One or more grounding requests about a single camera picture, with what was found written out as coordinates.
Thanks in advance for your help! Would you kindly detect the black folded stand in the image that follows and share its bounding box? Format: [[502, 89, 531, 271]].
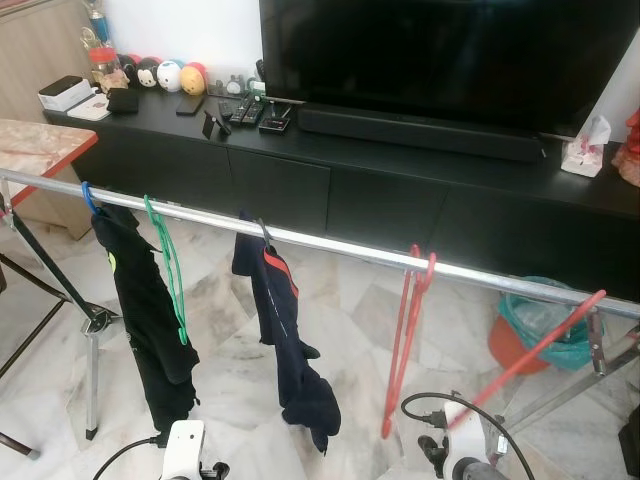
[[202, 108, 232, 141]]

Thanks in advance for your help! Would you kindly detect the black garment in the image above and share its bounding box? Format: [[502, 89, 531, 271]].
[[92, 203, 200, 433]]

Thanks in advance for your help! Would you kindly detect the white blue round doll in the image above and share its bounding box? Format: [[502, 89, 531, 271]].
[[156, 59, 186, 94]]

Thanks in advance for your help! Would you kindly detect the black white-faced round doll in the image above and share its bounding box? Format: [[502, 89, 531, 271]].
[[136, 57, 162, 91]]

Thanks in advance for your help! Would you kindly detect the white box device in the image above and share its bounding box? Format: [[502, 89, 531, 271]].
[[38, 75, 97, 114]]

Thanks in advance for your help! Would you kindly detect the green plastic hanger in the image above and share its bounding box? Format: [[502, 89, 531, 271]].
[[143, 194, 190, 347]]

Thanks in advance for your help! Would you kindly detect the red plastic hanger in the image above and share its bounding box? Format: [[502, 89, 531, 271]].
[[448, 290, 608, 433], [381, 244, 438, 440]]

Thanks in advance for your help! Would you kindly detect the blue gold trophy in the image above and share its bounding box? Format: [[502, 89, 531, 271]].
[[82, 0, 113, 49]]

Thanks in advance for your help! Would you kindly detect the orange bin with green bag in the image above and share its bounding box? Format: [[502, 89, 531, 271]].
[[488, 276, 593, 377]]

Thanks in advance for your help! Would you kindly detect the small black pouch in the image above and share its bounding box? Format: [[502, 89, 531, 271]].
[[107, 87, 142, 115]]

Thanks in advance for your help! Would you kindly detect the black flat television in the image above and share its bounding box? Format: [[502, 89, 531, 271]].
[[259, 0, 640, 136]]

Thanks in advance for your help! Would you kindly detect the black red round doll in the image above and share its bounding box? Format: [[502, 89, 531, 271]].
[[117, 54, 142, 87]]

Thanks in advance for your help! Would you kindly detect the black remote control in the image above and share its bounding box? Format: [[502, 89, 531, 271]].
[[229, 97, 251, 125], [243, 99, 265, 128]]

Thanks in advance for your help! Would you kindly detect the flat white box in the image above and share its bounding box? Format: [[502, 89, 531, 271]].
[[67, 96, 111, 123]]

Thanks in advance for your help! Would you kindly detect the small black tray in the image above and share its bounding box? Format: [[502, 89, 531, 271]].
[[258, 101, 295, 135]]

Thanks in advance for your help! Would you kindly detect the blue plastic hanger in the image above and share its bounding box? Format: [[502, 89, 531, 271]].
[[80, 181, 103, 217]]

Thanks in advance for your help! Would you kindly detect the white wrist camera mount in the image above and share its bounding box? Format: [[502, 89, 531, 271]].
[[160, 420, 207, 480], [443, 398, 493, 471]]

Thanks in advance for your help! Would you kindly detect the black tv cabinet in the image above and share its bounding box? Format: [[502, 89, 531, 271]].
[[44, 85, 640, 303]]

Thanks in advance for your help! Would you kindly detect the red hanger black hook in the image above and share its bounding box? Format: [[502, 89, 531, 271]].
[[258, 218, 299, 299]]

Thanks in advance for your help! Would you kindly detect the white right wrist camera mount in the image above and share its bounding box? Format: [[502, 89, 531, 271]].
[[443, 398, 493, 471]]

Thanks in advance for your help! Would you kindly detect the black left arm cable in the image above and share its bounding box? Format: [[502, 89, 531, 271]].
[[93, 432, 166, 480]]

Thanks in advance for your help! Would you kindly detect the silver metal clothes rack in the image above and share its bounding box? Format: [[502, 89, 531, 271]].
[[0, 168, 640, 446]]

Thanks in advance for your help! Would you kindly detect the black phone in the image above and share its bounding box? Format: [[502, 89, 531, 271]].
[[176, 94, 206, 118]]

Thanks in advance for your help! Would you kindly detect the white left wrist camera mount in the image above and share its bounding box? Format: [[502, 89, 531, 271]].
[[160, 420, 207, 480]]

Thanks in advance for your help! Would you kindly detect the navy garment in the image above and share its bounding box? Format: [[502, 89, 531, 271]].
[[231, 210, 342, 455]]

